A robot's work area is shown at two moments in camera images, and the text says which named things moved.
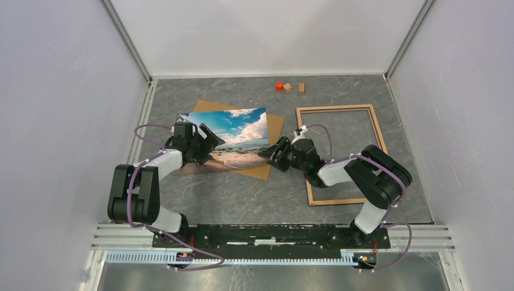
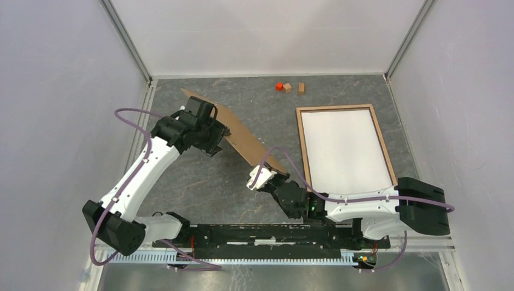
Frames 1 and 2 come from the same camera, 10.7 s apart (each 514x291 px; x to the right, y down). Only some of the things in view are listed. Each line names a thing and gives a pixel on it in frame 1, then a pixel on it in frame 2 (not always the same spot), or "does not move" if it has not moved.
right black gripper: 271,153 → 278,176
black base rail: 269,237 does not move
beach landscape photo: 245,133 → 344,153
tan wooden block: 301,88 does not move
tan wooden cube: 287,88 does not move
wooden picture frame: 322,202 does not move
